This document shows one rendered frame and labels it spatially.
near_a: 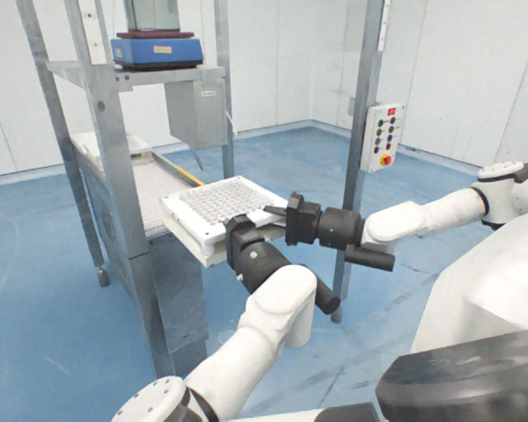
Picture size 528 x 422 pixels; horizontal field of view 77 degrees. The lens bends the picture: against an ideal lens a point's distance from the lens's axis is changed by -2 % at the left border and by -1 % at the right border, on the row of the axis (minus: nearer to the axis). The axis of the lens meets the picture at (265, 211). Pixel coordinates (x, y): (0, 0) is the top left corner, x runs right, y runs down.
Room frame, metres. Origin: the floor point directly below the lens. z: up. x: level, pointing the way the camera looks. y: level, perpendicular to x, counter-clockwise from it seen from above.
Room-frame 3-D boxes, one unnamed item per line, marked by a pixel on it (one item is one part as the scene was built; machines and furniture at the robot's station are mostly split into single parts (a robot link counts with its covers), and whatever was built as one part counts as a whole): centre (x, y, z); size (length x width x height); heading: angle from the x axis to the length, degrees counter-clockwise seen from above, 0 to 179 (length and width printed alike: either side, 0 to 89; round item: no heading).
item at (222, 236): (0.73, 0.10, 1.06); 0.25 x 0.24 x 0.02; 127
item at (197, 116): (1.10, 0.22, 1.22); 0.22 x 0.11 x 0.20; 37
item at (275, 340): (0.37, -0.02, 1.07); 0.13 x 0.07 x 0.09; 145
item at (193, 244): (0.73, 0.10, 1.02); 0.24 x 0.24 x 0.02; 37
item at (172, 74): (1.17, 0.45, 1.33); 0.62 x 0.38 x 0.04; 37
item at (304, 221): (0.64, -0.11, 1.06); 0.12 x 0.10 x 0.13; 69
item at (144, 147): (1.50, 0.68, 0.97); 0.25 x 0.24 x 0.02; 126
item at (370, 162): (1.38, -0.48, 1.05); 0.17 x 0.06 x 0.26; 127
